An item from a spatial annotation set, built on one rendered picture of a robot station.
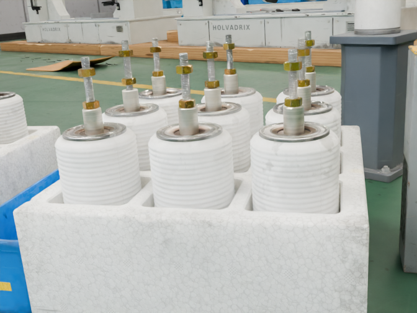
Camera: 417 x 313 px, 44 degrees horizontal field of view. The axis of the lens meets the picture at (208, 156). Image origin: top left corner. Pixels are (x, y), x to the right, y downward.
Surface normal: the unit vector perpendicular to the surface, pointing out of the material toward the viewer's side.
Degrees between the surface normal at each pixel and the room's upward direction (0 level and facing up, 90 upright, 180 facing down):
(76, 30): 90
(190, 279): 90
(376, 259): 0
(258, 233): 90
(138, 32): 90
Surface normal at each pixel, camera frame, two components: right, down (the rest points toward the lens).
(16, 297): -0.23, 0.33
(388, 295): -0.07, -0.95
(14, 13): 0.72, 0.16
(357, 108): -0.68, 0.25
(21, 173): 0.97, 0.00
